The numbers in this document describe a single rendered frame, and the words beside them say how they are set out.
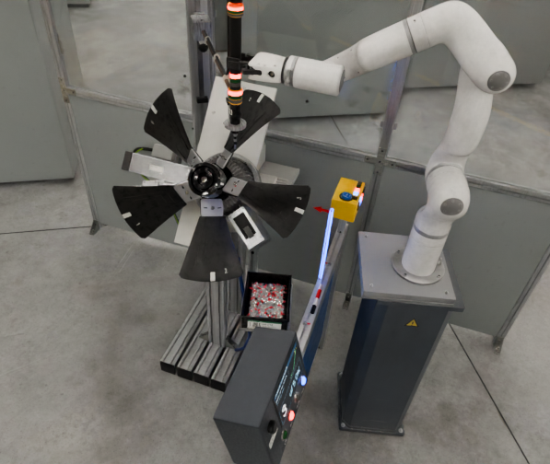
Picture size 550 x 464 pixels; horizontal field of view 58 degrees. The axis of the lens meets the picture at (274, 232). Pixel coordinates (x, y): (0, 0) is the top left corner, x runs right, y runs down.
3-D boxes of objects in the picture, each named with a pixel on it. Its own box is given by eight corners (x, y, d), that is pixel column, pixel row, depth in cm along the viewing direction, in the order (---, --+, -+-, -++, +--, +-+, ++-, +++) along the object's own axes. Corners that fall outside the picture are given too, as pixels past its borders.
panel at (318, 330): (320, 334, 257) (337, 241, 214) (322, 335, 257) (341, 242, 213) (267, 490, 198) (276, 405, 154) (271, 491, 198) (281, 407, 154)
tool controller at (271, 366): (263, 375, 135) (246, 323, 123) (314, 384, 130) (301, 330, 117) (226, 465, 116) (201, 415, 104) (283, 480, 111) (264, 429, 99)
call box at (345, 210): (337, 196, 207) (341, 176, 200) (360, 203, 205) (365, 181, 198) (328, 219, 195) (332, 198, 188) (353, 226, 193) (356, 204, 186)
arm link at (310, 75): (303, 56, 141) (296, 56, 133) (348, 64, 139) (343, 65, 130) (298, 87, 145) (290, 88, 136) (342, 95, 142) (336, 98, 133)
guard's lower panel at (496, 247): (97, 218, 327) (66, 90, 267) (503, 334, 273) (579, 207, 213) (94, 221, 325) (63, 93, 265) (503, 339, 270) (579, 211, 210)
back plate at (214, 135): (145, 233, 204) (144, 233, 203) (185, 70, 201) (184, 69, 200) (265, 268, 193) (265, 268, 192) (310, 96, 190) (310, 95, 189)
